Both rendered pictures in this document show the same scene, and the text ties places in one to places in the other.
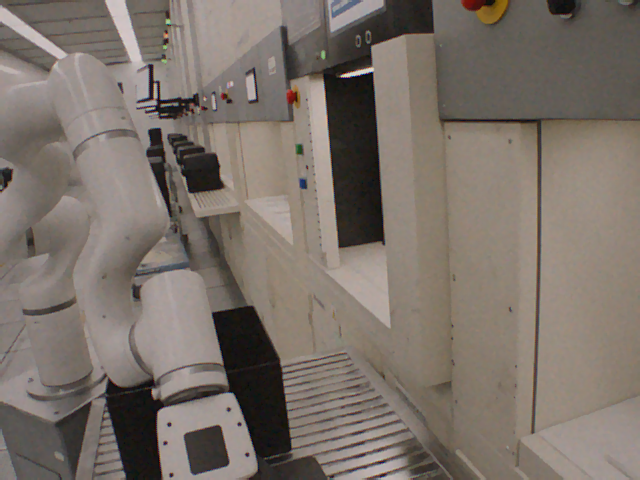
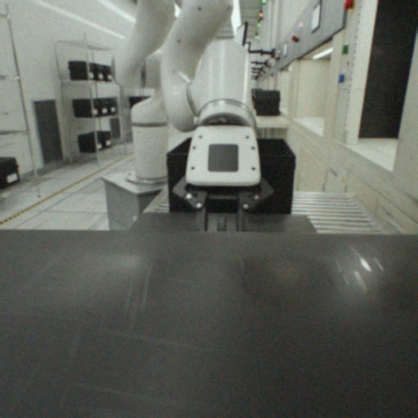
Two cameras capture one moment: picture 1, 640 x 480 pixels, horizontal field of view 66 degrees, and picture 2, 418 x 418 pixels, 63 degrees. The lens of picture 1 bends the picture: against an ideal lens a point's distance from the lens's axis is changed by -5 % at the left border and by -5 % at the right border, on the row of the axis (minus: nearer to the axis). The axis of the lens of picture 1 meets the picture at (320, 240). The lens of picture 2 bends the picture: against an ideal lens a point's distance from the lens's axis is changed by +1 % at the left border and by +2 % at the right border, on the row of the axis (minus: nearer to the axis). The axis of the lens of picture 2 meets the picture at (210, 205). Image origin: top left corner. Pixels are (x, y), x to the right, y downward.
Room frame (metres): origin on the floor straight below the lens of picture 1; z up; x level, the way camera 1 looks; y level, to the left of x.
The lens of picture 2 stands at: (0.04, -0.01, 1.06)
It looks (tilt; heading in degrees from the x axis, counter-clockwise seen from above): 19 degrees down; 21
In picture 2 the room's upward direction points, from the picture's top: straight up
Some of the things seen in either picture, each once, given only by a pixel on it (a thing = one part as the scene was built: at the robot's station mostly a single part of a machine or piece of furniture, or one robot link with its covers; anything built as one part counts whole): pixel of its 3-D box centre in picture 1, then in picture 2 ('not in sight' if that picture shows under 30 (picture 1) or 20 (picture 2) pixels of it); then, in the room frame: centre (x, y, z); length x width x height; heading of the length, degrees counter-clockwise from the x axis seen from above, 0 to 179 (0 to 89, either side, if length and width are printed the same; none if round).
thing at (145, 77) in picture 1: (165, 88); (254, 42); (4.33, 1.12, 1.59); 0.50 x 0.41 x 0.36; 106
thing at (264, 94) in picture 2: (201, 171); (267, 102); (3.88, 0.83, 0.93); 0.30 x 0.28 x 0.26; 13
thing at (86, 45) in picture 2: not in sight; (95, 102); (4.56, 3.68, 0.89); 1.22 x 0.47 x 1.77; 16
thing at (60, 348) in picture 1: (59, 342); (151, 152); (1.08, 0.62, 0.85); 0.19 x 0.19 x 0.18
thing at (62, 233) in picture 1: (52, 251); (157, 88); (1.11, 0.60, 1.07); 0.19 x 0.12 x 0.24; 132
